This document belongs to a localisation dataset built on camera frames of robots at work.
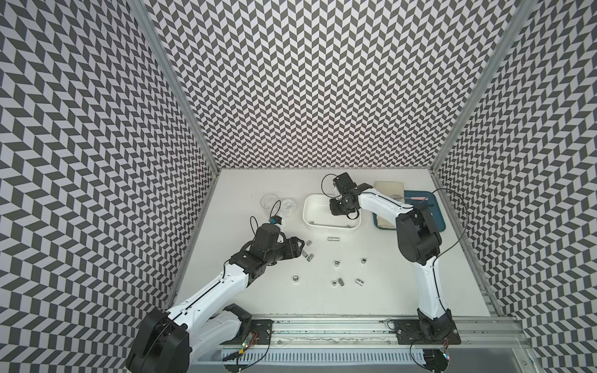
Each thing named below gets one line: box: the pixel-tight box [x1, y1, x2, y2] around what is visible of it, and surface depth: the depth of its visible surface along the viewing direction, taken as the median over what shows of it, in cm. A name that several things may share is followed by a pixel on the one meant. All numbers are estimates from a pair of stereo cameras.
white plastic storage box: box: [302, 194, 363, 231], surface depth 101 cm
